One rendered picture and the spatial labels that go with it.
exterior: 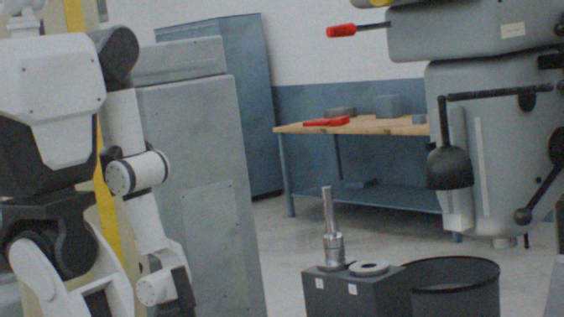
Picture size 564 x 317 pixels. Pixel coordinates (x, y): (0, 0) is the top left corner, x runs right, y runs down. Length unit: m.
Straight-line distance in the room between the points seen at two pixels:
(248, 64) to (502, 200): 7.47
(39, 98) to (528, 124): 0.87
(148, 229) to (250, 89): 7.00
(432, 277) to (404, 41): 2.51
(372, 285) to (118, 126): 0.64
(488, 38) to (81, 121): 0.80
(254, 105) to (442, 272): 5.26
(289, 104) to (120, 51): 7.17
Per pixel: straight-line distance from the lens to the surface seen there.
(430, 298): 3.43
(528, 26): 1.39
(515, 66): 1.40
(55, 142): 1.63
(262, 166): 8.89
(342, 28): 1.38
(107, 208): 2.95
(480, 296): 3.48
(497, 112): 1.39
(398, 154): 7.78
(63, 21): 2.89
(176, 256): 1.89
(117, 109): 1.82
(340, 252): 1.88
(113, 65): 1.79
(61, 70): 1.63
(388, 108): 7.31
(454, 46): 1.37
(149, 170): 1.82
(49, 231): 1.70
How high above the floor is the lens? 1.70
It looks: 8 degrees down
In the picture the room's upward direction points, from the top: 8 degrees counter-clockwise
